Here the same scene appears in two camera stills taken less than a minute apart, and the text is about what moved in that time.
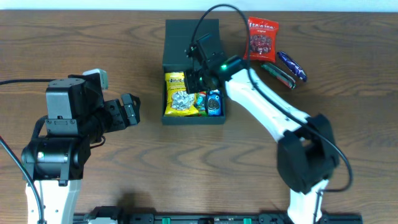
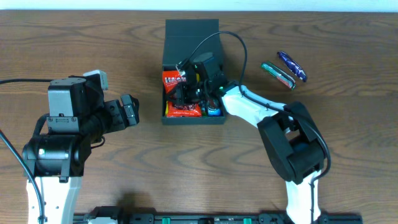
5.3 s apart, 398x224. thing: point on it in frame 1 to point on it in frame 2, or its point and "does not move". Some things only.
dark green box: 176,39 does not move
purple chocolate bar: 291,66 does not move
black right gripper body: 193,81 to 186,91
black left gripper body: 117,112 does not move
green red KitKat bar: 280,75 does not move
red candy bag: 263,36 to 171,79
